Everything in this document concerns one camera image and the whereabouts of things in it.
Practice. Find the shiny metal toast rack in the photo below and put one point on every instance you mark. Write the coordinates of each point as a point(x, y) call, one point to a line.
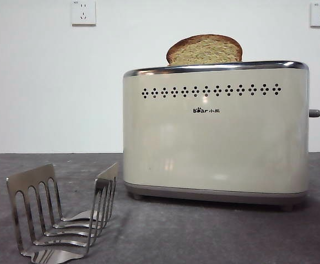
point(31, 178)

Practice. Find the brown-crusted bread slice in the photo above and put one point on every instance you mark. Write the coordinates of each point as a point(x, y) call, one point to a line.
point(203, 52)

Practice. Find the cream two-slot toaster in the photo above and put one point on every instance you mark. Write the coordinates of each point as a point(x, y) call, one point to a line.
point(214, 143)

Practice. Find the grey toaster lever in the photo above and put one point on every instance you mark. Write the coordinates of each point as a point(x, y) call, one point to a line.
point(315, 113)

